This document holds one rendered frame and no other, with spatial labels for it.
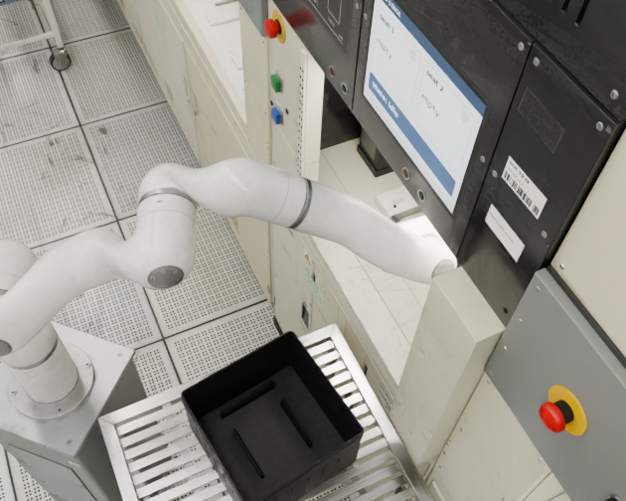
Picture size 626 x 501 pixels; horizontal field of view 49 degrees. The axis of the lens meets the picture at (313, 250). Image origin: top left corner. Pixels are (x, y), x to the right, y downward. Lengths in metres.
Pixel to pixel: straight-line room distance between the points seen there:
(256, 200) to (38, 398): 0.80
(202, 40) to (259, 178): 1.28
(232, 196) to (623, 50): 0.61
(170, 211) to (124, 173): 1.96
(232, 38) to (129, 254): 1.30
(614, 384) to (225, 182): 0.61
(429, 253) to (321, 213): 0.20
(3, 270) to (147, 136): 1.93
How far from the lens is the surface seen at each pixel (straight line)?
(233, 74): 2.18
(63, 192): 3.10
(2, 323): 1.33
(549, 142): 0.81
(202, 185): 1.10
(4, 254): 1.41
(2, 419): 1.73
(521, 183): 0.87
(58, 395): 1.67
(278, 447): 1.58
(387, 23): 1.06
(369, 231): 1.17
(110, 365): 1.71
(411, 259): 1.17
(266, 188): 1.09
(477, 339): 1.01
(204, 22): 2.39
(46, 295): 1.30
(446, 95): 0.95
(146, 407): 1.65
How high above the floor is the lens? 2.25
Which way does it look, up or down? 54 degrees down
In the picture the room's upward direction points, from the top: 3 degrees clockwise
